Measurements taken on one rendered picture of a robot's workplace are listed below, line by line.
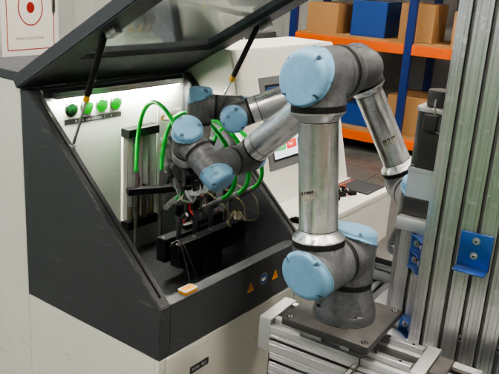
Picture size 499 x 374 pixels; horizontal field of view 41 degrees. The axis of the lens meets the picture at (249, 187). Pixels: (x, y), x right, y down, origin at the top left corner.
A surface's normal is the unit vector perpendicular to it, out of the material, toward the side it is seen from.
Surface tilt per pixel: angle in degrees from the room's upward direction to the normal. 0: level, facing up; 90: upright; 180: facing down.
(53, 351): 90
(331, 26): 90
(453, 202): 90
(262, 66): 76
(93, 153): 90
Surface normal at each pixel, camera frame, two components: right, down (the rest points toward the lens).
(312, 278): -0.63, 0.33
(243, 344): 0.80, 0.23
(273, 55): 0.79, 0.00
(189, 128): 0.10, -0.45
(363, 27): -0.48, 0.24
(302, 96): -0.63, 0.07
